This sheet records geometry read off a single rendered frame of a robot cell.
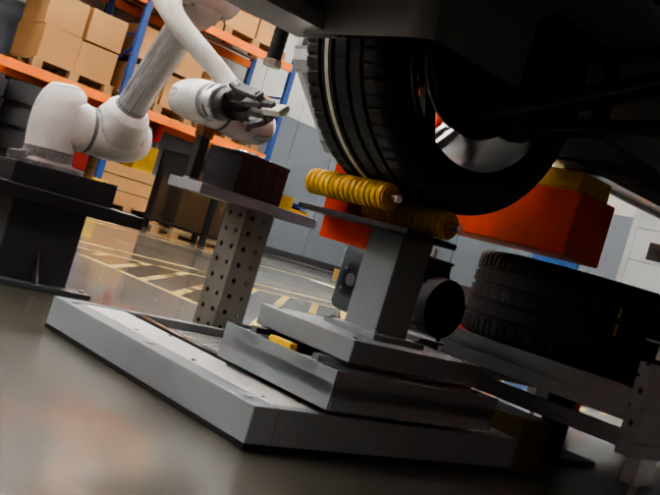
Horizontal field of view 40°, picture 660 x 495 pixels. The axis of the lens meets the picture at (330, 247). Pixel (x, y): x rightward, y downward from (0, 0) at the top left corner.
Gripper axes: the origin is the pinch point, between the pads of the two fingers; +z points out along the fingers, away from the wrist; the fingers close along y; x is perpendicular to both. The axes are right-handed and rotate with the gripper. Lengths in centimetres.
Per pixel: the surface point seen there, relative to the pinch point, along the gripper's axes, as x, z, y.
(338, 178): -3.3, 19.3, -12.7
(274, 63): 10.6, -10.2, 5.9
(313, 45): 0.8, 20.1, 15.6
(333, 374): -37, 46, -31
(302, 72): 2.8, 10.8, 8.4
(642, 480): 19, 65, -99
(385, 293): -10.9, 33.0, -33.8
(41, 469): -90, 60, -1
